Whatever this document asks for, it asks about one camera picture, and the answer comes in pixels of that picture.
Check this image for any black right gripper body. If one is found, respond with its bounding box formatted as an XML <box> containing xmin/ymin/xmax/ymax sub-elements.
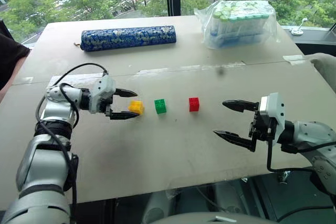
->
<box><xmin>249</xmin><ymin>110</ymin><xmax>277</xmax><ymax>144</ymax></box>

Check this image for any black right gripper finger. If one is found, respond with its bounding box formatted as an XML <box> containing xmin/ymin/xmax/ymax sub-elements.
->
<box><xmin>222</xmin><ymin>99</ymin><xmax>260</xmax><ymax>113</ymax></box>
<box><xmin>213</xmin><ymin>129</ymin><xmax>257</xmax><ymax>153</ymax></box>

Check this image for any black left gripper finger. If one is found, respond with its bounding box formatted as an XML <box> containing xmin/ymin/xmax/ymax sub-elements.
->
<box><xmin>109</xmin><ymin>111</ymin><xmax>140</xmax><ymax>121</ymax></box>
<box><xmin>114</xmin><ymin>88</ymin><xmax>139</xmax><ymax>99</ymax></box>

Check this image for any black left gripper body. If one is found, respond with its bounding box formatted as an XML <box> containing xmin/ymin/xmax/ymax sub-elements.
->
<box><xmin>104</xmin><ymin>93</ymin><xmax>118</xmax><ymax>117</ymax></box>

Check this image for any yellow toy brick cube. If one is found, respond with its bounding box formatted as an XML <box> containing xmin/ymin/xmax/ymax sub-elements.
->
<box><xmin>128</xmin><ymin>99</ymin><xmax>145</xmax><ymax>116</ymax></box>

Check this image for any green toy brick cube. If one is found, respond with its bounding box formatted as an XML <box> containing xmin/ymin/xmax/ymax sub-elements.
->
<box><xmin>154</xmin><ymin>98</ymin><xmax>168</xmax><ymax>115</ymax></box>

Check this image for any red toy brick cube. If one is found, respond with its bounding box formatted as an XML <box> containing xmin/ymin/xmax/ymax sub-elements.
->
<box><xmin>188</xmin><ymin>97</ymin><xmax>201</xmax><ymax>112</ymax></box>

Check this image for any blue patterned roll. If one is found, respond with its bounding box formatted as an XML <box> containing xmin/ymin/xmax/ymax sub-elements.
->
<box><xmin>80</xmin><ymin>25</ymin><xmax>177</xmax><ymax>52</ymax></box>

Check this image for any clear tape piece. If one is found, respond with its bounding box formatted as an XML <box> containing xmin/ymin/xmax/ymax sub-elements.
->
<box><xmin>282</xmin><ymin>54</ymin><xmax>307</xmax><ymax>66</ymax></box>

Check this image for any clear bag of tube racks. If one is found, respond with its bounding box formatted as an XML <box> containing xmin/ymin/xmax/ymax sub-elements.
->
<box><xmin>194</xmin><ymin>0</ymin><xmax>279</xmax><ymax>50</ymax></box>

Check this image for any pale grey chair back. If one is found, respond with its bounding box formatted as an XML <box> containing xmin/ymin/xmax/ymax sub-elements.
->
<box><xmin>309</xmin><ymin>52</ymin><xmax>336</xmax><ymax>96</ymax></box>

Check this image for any person in dark clothing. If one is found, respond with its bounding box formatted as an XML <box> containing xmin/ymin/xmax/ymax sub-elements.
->
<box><xmin>0</xmin><ymin>19</ymin><xmax>31</xmax><ymax>92</ymax></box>

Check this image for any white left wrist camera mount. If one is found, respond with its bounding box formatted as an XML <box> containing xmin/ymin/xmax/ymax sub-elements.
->
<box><xmin>88</xmin><ymin>73</ymin><xmax>117</xmax><ymax>115</ymax></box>

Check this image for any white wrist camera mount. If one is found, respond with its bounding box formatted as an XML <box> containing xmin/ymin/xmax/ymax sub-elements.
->
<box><xmin>88</xmin><ymin>73</ymin><xmax>117</xmax><ymax>115</ymax></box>
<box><xmin>258</xmin><ymin>92</ymin><xmax>287</xmax><ymax>146</ymax></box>

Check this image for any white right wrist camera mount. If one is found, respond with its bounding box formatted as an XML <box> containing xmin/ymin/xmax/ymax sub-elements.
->
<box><xmin>258</xmin><ymin>92</ymin><xmax>287</xmax><ymax>146</ymax></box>

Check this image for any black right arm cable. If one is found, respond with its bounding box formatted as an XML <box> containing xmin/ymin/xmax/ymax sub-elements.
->
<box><xmin>266</xmin><ymin>125</ymin><xmax>316</xmax><ymax>174</ymax></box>

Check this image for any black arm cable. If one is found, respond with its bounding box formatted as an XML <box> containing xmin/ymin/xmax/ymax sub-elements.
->
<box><xmin>35</xmin><ymin>62</ymin><xmax>110</xmax><ymax>211</ymax></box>
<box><xmin>266</xmin><ymin>125</ymin><xmax>316</xmax><ymax>174</ymax></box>

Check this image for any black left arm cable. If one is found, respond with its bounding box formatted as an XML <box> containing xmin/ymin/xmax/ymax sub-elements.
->
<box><xmin>35</xmin><ymin>62</ymin><xmax>110</xmax><ymax>211</ymax></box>

